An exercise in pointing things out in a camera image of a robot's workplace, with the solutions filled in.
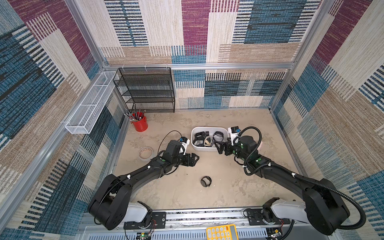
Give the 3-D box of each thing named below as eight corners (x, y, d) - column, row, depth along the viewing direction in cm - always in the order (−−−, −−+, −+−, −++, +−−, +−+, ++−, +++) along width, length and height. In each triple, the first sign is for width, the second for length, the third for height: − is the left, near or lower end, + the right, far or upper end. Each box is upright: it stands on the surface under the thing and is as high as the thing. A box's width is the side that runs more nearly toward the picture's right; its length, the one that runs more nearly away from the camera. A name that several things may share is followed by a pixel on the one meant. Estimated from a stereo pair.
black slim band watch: (200, 187, 85) (201, 185, 83) (200, 177, 88) (200, 176, 86) (211, 187, 85) (212, 185, 83) (211, 177, 88) (211, 176, 86)
